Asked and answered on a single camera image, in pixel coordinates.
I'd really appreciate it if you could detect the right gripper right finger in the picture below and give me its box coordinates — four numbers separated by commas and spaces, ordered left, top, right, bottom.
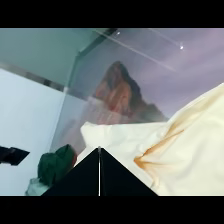
99, 146, 158, 197

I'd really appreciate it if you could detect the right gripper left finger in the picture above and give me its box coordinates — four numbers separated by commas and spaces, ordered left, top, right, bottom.
41, 146, 100, 197

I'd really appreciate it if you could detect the cream shirt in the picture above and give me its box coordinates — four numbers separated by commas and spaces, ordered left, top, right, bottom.
74, 83, 224, 197

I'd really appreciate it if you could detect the dark green garment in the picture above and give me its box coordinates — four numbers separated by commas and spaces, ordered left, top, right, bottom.
37, 143, 78, 188

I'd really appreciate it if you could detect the pale green garment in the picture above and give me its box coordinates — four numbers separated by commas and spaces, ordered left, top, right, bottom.
24, 177, 51, 197

